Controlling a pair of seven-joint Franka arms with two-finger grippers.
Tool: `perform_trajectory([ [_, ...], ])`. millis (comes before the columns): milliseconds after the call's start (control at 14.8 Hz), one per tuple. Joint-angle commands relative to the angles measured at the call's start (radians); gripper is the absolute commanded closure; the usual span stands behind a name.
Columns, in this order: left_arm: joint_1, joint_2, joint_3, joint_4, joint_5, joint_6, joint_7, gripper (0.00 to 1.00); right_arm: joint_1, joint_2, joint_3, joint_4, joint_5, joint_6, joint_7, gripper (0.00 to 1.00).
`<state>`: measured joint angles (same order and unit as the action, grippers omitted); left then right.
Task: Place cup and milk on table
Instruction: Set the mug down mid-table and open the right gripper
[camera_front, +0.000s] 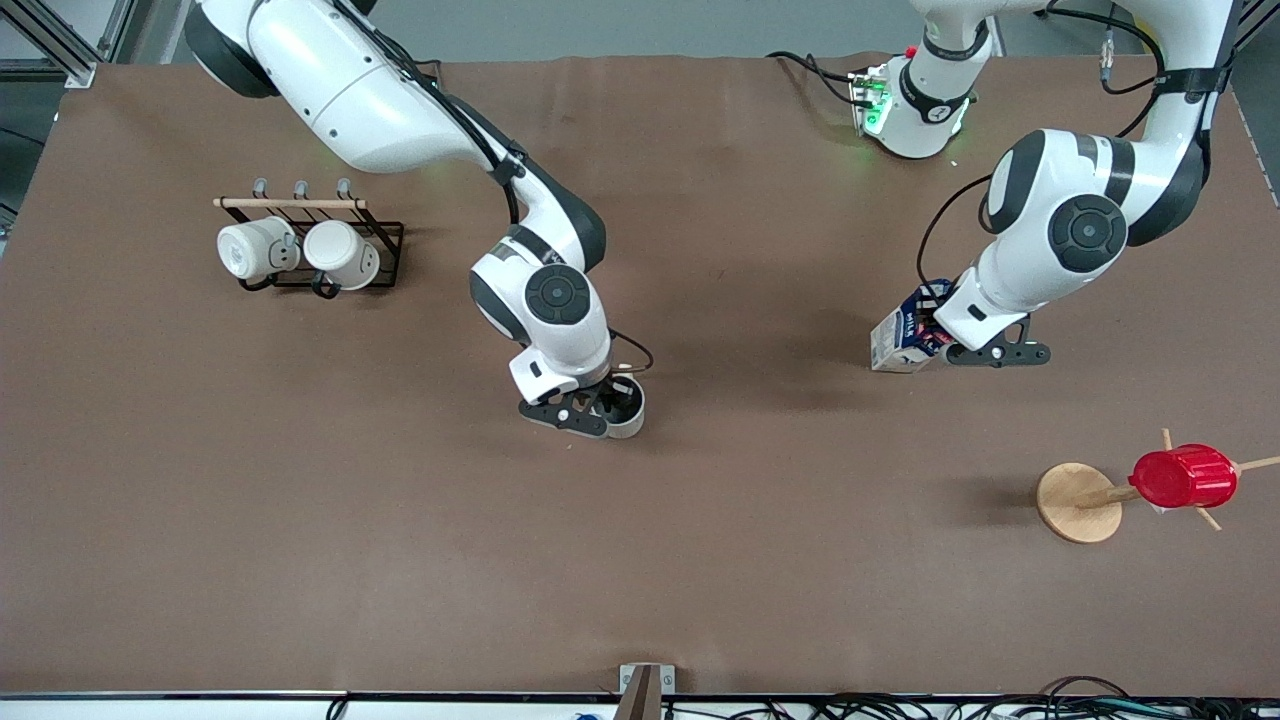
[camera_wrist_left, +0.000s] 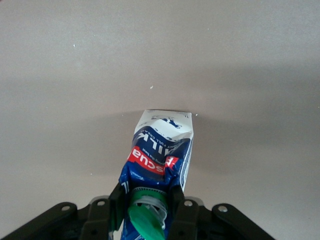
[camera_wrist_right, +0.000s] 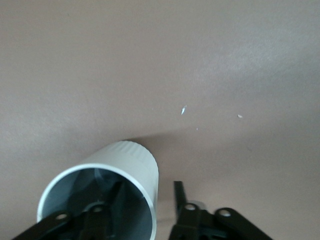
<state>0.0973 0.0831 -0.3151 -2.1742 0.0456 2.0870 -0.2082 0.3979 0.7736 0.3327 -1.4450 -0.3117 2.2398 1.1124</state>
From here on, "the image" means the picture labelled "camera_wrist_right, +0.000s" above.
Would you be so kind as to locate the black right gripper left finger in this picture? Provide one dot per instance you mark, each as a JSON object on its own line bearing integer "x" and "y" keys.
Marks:
{"x": 97, "y": 220}

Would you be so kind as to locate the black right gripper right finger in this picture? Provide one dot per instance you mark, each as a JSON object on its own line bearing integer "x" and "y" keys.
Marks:
{"x": 195, "y": 225}

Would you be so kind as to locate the beige ribbed mug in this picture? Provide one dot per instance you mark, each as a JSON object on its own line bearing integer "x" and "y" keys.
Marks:
{"x": 135, "y": 160}

